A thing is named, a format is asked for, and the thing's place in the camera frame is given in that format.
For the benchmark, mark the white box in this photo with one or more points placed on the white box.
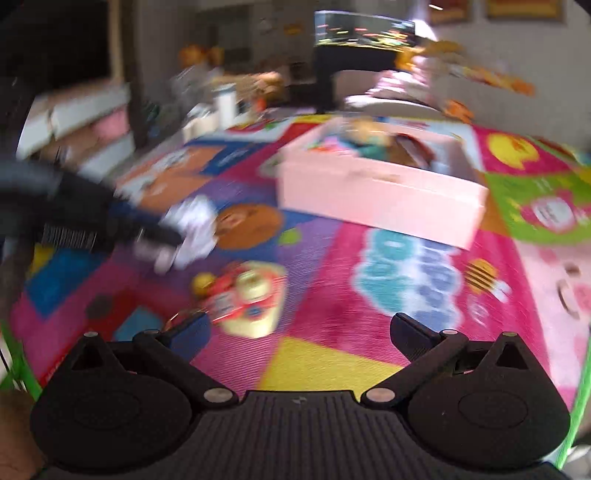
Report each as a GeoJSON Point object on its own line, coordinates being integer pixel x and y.
{"type": "Point", "coordinates": [201, 122]}

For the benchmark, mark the white cylindrical bin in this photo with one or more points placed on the white cylindrical bin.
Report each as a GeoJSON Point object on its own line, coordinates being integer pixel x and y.
{"type": "Point", "coordinates": [227, 106]}

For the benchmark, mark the grey sofa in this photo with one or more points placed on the grey sofa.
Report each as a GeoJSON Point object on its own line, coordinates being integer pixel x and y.
{"type": "Point", "coordinates": [401, 106]}

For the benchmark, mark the cream toy phone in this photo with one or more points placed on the cream toy phone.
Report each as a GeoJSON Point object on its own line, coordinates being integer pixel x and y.
{"type": "Point", "coordinates": [254, 300]}

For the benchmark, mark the white cloth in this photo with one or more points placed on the white cloth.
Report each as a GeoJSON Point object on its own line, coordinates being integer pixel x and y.
{"type": "Point", "coordinates": [196, 230]}

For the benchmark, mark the pink patterned cloth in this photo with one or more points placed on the pink patterned cloth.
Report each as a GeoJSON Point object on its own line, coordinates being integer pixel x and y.
{"type": "Point", "coordinates": [399, 85]}

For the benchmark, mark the black tank stand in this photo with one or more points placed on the black tank stand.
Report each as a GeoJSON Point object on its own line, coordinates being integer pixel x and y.
{"type": "Point", "coordinates": [332, 69]}

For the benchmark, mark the glass fish tank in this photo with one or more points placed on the glass fish tank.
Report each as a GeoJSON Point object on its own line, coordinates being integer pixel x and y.
{"type": "Point", "coordinates": [360, 27]}

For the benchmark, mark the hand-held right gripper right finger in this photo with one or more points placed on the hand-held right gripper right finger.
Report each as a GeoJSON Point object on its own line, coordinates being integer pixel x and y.
{"type": "Point", "coordinates": [408, 333]}

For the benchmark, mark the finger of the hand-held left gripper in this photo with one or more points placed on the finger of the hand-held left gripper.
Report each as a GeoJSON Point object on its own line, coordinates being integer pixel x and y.
{"type": "Point", "coordinates": [147, 224]}
{"type": "Point", "coordinates": [154, 256]}

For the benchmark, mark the orange fish plush toy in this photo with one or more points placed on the orange fish plush toy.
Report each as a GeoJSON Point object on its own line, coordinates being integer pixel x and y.
{"type": "Point", "coordinates": [458, 110]}

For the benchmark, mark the yellow orange plush toys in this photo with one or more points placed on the yellow orange plush toys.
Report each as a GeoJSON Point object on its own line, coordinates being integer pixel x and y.
{"type": "Point", "coordinates": [461, 60]}

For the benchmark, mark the white shelf unit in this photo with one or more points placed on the white shelf unit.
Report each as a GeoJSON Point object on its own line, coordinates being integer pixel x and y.
{"type": "Point", "coordinates": [87, 124]}

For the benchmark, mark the pink storage box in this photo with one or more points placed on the pink storage box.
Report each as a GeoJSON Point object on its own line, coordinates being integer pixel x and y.
{"type": "Point", "coordinates": [369, 198]}

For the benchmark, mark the teal yellow toy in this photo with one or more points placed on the teal yellow toy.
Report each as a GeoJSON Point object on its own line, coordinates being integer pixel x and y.
{"type": "Point", "coordinates": [367, 138]}

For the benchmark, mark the brown plush toy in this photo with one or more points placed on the brown plush toy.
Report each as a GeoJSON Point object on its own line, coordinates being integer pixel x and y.
{"type": "Point", "coordinates": [268, 85]}

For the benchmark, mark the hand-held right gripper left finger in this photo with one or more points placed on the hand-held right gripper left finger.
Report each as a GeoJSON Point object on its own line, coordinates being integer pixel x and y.
{"type": "Point", "coordinates": [191, 331]}

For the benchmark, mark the colourful printed play mat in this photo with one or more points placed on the colourful printed play mat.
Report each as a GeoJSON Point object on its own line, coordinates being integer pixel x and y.
{"type": "Point", "coordinates": [332, 295]}

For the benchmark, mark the framed wall picture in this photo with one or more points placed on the framed wall picture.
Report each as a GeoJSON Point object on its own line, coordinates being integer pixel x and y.
{"type": "Point", "coordinates": [526, 8]}
{"type": "Point", "coordinates": [450, 10]}

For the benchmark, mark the small yellow toy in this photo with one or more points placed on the small yellow toy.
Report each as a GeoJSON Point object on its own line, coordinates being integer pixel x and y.
{"type": "Point", "coordinates": [203, 284]}

